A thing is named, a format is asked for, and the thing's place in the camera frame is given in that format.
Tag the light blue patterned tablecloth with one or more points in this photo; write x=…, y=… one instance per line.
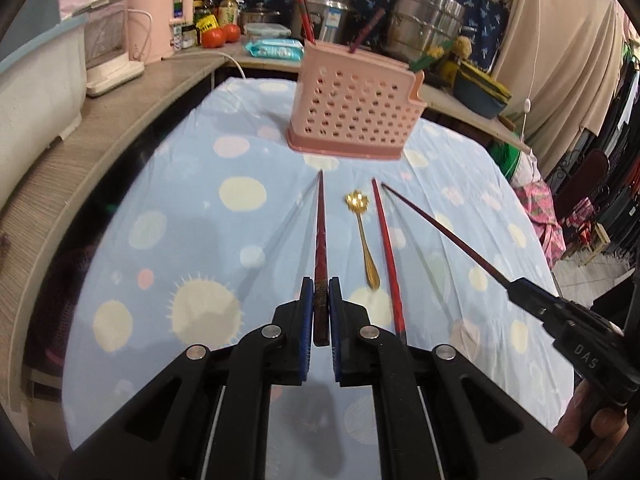
x=218, y=230

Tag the beige hanging curtain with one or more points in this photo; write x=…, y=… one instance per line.
x=561, y=60

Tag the clear food container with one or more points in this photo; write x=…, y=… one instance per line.
x=260, y=31

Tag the person's right hand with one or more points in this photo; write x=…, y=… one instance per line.
x=608, y=426

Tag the dark maroon chopstick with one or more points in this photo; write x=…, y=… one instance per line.
x=366, y=30

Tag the stainless steel rice cooker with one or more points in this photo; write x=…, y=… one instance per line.
x=329, y=19

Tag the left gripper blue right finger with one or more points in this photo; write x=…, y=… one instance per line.
x=335, y=305

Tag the blue wet wipes pack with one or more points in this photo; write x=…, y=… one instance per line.
x=284, y=49

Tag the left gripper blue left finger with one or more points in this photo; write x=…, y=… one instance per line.
x=305, y=311

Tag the yellow oil bottle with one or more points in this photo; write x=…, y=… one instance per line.
x=228, y=12

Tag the white glass blender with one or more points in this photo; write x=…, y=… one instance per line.
x=108, y=63

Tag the small lidded steel pot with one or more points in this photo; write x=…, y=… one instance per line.
x=259, y=13

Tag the red tomato back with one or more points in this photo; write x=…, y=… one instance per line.
x=232, y=33

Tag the bright red chopstick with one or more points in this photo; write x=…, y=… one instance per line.
x=305, y=19

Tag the stacked stainless steamer pot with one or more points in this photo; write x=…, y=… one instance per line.
x=414, y=26

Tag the stacked yellow blue bowls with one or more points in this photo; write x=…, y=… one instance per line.
x=479, y=92

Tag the pink floral cloth pile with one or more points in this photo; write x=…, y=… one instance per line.
x=536, y=198

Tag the yellow snack packet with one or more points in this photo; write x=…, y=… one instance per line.
x=207, y=22

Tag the white blue storage bin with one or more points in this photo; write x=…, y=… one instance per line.
x=43, y=86

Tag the pink perforated utensil basket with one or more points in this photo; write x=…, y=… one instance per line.
x=353, y=104

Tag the loofah sponge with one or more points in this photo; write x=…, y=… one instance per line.
x=462, y=47

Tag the green chopstick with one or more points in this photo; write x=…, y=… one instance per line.
x=431, y=56

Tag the dark red chopstick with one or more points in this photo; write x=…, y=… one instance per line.
x=468, y=250

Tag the red tomato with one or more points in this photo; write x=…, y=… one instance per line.
x=213, y=38
x=232, y=33

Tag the red tomato front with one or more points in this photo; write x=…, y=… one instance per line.
x=213, y=38

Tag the dark brown-red chopstick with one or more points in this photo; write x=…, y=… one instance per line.
x=321, y=312

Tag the pink electric kettle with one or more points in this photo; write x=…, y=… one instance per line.
x=155, y=28

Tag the gold flower spoon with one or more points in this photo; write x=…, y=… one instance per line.
x=358, y=203

